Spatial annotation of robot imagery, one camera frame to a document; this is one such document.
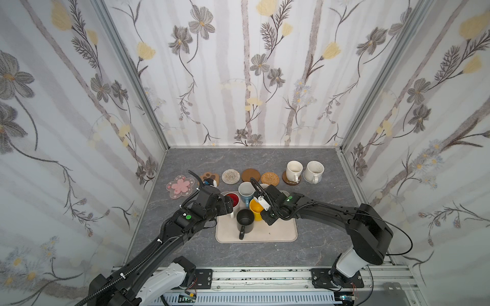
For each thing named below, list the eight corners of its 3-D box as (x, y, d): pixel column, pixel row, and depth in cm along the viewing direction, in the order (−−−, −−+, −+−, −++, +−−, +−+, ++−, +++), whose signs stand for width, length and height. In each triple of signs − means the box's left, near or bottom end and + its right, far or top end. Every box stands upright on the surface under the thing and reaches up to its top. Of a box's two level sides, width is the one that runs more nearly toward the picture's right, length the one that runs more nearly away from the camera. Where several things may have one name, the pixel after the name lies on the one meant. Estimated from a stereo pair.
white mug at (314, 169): (298, 180, 107) (302, 170, 100) (308, 169, 113) (312, 158, 105) (312, 189, 104) (317, 179, 96) (321, 177, 109) (327, 166, 102)
